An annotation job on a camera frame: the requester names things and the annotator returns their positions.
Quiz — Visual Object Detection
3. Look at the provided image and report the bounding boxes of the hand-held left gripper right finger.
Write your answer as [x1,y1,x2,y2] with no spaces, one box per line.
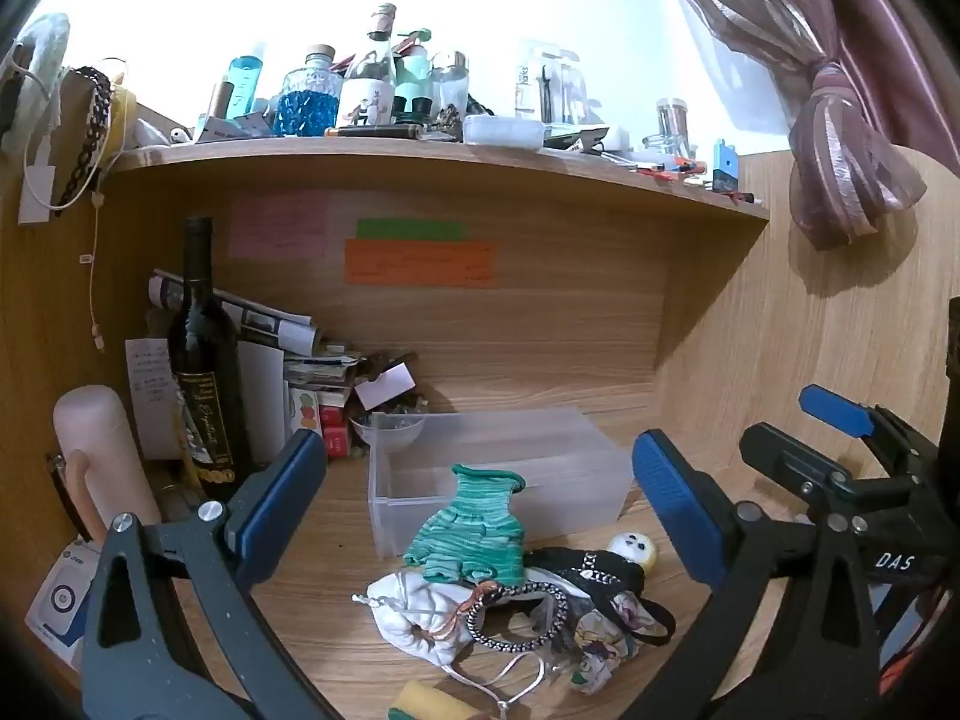
[622,429,882,720]

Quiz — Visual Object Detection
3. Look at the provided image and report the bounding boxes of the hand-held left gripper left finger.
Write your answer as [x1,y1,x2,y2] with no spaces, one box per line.
[79,427,338,720]

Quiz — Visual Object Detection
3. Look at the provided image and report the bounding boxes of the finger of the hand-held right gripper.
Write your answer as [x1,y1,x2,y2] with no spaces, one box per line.
[799,384,938,478]
[739,424,856,515]

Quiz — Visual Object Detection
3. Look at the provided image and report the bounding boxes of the yellow white plush toy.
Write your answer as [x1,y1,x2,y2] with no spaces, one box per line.
[606,532,659,571]

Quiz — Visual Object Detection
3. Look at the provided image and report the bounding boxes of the black chain-print pouch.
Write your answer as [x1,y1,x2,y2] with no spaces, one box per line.
[525,546,676,646]

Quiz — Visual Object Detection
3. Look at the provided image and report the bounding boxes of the clear plastic box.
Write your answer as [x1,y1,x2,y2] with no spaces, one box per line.
[366,406,635,560]

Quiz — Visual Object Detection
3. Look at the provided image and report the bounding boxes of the floral scrunchie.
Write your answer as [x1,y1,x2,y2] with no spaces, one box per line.
[570,592,661,695]

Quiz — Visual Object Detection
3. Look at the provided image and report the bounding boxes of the white drawstring pouch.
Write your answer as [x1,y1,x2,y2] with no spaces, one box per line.
[352,568,546,717]

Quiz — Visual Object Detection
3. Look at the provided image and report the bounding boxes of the green knit glove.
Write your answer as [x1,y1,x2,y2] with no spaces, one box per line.
[403,465,528,587]

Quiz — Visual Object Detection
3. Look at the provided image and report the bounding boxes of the black beaded bracelet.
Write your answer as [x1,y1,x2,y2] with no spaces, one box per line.
[465,581,571,653]

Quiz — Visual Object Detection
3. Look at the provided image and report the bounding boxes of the yellow sponge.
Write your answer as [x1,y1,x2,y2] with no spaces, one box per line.
[388,681,488,720]

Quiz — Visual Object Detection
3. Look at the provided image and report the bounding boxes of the fruit sticker sheet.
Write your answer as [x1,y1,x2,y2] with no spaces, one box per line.
[289,386,323,436]

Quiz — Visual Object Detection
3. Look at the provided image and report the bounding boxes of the white sheet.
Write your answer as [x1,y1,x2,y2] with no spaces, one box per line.
[236,337,287,466]

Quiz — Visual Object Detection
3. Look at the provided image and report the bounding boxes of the pile of paper packets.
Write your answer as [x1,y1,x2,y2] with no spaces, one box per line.
[285,345,361,410]

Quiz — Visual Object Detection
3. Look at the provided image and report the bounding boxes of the white card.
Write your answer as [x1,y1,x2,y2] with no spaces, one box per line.
[354,364,416,412]

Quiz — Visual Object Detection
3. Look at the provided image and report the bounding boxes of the white handwritten paper note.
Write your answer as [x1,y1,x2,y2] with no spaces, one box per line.
[125,337,185,462]

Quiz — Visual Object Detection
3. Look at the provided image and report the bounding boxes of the dark wine bottle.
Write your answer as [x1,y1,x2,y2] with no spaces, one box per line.
[166,216,252,503]

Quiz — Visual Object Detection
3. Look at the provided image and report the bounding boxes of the rolled newspaper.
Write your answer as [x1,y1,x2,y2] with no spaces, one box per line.
[146,268,320,353]

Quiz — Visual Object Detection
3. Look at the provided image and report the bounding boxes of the blue white box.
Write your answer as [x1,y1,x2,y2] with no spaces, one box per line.
[26,536,102,672]

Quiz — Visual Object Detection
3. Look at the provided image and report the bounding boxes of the mauve striped curtain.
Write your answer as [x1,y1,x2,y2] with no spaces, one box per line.
[649,0,960,252]

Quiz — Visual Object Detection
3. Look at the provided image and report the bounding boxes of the pink sticky note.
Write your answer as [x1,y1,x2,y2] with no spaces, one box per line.
[229,193,331,262]

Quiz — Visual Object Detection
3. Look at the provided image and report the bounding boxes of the blue stamp block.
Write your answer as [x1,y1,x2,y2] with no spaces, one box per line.
[711,139,740,192]

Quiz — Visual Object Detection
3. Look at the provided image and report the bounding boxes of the orange sticky note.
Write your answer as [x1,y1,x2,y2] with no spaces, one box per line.
[345,238,500,288]

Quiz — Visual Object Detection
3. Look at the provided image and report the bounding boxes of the green sticky note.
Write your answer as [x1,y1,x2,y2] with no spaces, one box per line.
[356,219,466,242]

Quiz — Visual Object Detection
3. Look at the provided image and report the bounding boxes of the glass jar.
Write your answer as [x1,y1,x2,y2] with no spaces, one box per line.
[643,97,695,155]

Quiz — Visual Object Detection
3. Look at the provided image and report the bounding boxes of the wooden shelf board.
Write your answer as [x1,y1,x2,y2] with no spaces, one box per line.
[105,131,772,222]

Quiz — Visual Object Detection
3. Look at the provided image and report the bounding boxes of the red white small box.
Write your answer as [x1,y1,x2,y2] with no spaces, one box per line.
[196,112,271,142]

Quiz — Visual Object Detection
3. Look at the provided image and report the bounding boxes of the black pen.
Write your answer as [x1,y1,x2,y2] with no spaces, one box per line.
[325,125,425,140]

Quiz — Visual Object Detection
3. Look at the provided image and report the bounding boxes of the faceted glass bottle blue liquid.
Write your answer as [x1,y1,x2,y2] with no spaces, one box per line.
[271,45,342,137]

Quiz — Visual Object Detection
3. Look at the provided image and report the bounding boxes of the light blue tall bottle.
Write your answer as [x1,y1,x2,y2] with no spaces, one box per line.
[221,56,265,121]

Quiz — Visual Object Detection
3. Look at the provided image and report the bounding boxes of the clear bottle white label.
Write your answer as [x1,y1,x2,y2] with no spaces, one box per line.
[337,4,398,128]

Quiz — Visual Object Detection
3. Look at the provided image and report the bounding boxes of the white oblong container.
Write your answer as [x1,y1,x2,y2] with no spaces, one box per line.
[463,114,544,147]

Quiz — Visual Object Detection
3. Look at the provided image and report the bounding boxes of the clear tool packaging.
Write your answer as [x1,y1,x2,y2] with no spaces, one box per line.
[516,41,586,125]

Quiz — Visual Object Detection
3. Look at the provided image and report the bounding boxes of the green pump bottle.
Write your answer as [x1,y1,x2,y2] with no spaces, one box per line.
[394,28,436,117]

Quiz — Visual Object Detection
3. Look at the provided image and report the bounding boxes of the small clear bottle silver cap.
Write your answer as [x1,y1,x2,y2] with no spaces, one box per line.
[431,51,470,113]

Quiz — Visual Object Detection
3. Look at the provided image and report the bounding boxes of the black chain strap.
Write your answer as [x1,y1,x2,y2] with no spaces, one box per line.
[51,67,113,209]

